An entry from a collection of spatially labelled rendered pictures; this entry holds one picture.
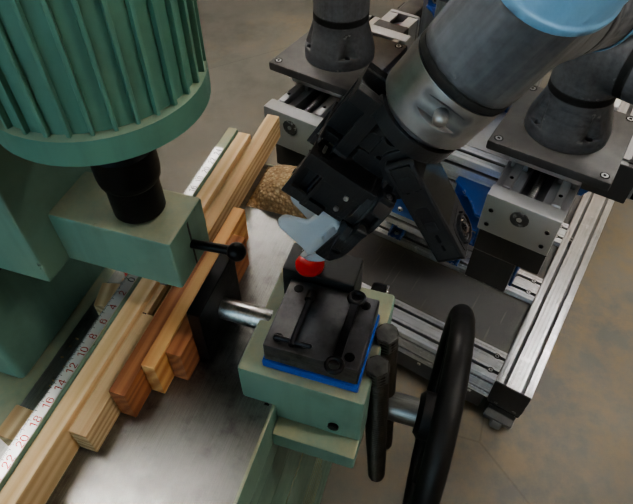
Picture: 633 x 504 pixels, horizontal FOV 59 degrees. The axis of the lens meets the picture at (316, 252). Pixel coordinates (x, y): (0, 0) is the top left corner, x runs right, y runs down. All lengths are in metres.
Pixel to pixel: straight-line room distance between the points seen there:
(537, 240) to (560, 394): 0.77
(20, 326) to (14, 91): 0.42
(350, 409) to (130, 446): 0.23
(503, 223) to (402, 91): 0.72
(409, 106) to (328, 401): 0.31
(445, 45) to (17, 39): 0.26
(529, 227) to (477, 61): 0.74
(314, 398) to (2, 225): 0.34
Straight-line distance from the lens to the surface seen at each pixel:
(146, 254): 0.58
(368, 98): 0.41
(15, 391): 0.84
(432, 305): 1.57
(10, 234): 0.61
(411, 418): 0.72
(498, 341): 1.55
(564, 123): 1.09
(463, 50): 0.36
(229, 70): 2.84
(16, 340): 0.80
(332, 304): 0.57
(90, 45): 0.39
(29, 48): 0.40
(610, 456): 1.75
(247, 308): 0.62
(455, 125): 0.39
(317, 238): 0.51
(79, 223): 0.60
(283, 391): 0.59
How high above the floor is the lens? 1.47
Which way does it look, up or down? 49 degrees down
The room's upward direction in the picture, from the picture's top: straight up
